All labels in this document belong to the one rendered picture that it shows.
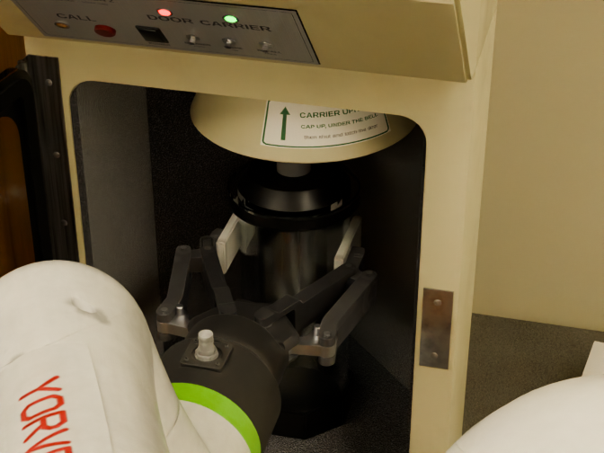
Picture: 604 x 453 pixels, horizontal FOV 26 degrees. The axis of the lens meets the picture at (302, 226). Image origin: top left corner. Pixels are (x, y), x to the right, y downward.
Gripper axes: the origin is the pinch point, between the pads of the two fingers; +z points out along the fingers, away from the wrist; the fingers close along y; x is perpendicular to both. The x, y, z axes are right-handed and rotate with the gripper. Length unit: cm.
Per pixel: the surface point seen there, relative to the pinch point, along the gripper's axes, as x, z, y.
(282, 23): -26.7, -18.5, -4.2
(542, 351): 25.3, 24.1, -20.6
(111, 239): -1.7, -6.5, 13.3
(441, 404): 6.4, -10.6, -14.4
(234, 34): -24.9, -16.6, -0.6
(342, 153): -12.7, -7.9, -5.8
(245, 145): -13.0, -8.9, 1.2
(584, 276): 20.7, 32.5, -23.9
